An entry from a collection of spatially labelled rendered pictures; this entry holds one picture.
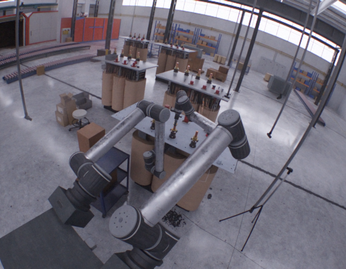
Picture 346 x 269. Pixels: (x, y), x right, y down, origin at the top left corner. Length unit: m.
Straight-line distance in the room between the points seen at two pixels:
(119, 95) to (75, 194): 3.67
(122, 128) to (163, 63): 6.67
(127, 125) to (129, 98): 2.86
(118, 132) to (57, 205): 0.85
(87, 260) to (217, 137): 1.17
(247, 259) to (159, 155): 2.21
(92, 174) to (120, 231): 0.63
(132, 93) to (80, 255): 3.83
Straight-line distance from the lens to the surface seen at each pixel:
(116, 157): 2.53
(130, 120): 1.75
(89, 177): 1.45
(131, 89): 4.47
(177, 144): 2.08
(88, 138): 2.80
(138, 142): 2.52
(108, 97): 5.16
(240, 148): 1.26
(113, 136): 1.70
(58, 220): 1.53
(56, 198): 1.55
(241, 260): 3.12
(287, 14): 9.85
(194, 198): 2.67
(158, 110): 1.67
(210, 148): 1.04
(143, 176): 2.90
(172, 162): 2.38
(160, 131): 1.77
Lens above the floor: 2.59
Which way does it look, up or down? 33 degrees down
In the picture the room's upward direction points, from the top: 13 degrees clockwise
